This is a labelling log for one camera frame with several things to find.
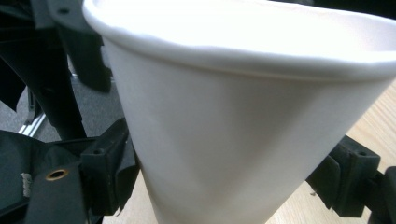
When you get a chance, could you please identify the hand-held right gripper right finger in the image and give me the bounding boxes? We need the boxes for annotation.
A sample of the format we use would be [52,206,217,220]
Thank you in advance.
[305,134,382,218]

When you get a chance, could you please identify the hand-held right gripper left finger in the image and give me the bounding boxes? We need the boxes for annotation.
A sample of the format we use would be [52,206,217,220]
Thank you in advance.
[79,118,141,217]

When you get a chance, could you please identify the white paper cup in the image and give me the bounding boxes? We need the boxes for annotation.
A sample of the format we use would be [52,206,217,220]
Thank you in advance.
[81,0,396,224]

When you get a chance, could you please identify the metal floor rail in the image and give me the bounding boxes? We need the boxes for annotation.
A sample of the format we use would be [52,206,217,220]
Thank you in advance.
[18,113,48,138]

